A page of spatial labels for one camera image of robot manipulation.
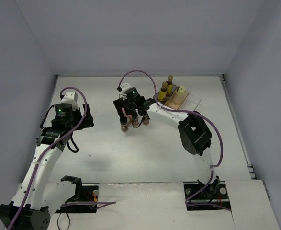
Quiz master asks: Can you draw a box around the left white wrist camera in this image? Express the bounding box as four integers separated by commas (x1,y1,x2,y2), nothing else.
60,91,79,111

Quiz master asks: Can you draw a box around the black lid spice jar front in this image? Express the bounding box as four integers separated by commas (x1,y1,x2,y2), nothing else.
120,120,128,132

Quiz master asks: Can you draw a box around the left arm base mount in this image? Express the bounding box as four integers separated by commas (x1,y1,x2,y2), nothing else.
55,175,117,215

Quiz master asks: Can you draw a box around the pink lid condiment jar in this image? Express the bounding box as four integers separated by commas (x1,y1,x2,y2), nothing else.
122,108,133,124

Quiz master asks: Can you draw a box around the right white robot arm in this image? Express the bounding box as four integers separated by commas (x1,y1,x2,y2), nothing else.
113,84,216,197

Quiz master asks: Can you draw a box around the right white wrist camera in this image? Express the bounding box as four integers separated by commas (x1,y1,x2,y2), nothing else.
117,83,132,98

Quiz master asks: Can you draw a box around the yellow lid beige jar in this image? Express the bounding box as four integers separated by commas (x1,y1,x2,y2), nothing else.
173,86,186,104

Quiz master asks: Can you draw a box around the dark smoke plastic bin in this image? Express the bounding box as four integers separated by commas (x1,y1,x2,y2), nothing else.
153,84,177,104

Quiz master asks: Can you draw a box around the brown sauce bottle cork cap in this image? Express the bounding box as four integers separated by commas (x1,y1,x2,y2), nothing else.
167,75,173,95

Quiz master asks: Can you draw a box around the yellow sauce bottle cork cap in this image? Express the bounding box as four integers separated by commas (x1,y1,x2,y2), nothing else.
158,81,168,101

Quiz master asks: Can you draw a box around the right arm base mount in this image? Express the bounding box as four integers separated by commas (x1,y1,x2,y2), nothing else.
186,182,231,211

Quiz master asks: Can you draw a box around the black lid spice jar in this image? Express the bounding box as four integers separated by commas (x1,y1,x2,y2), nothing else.
143,118,150,125
120,120,128,132
132,115,139,128

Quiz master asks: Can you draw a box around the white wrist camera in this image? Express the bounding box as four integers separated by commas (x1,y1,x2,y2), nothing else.
60,91,79,111
117,83,132,98

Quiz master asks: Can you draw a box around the purple cable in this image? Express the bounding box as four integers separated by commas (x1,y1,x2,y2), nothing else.
6,87,88,230
119,70,225,204

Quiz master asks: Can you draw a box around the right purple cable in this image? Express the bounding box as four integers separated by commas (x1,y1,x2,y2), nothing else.
119,70,225,204

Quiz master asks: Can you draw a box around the clear plastic bin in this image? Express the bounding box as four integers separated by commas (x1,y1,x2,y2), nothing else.
180,93,202,111

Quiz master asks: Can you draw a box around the amber plastic bin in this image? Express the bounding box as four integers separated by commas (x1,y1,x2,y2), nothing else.
165,86,189,110

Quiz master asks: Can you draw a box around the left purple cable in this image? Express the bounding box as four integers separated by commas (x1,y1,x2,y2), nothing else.
6,87,88,230

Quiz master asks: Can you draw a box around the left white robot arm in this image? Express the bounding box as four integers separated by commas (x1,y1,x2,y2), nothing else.
0,103,94,230

